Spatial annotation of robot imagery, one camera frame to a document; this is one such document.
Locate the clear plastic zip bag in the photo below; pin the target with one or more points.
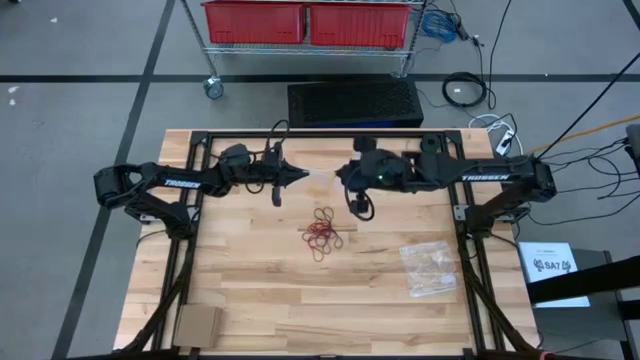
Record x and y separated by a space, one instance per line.
322 180
428 270

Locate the yellow rubber band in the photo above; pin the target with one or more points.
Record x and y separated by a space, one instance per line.
336 185

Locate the white SA7 booklet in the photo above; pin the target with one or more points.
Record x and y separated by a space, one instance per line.
552 275

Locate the grey rounded object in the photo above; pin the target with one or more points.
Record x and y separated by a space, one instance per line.
634 147

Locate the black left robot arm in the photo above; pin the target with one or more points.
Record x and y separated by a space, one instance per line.
180 182

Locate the red plastic storage bin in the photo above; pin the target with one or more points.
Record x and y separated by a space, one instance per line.
360 25
255 22

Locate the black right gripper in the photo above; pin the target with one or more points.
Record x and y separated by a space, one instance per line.
361 177

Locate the black aluminium table frame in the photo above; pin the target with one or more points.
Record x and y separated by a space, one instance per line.
325 134

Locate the black beam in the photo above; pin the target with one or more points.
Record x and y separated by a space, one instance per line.
580 282

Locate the brown cardboard piece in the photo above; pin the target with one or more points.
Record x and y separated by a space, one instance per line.
197 327

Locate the white power strip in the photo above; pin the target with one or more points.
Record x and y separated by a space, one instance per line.
505 142

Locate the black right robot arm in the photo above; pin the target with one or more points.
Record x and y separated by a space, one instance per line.
480 177

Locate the grey side table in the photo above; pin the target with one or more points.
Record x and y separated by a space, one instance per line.
590 330

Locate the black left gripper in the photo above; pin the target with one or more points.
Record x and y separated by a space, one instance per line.
272 175

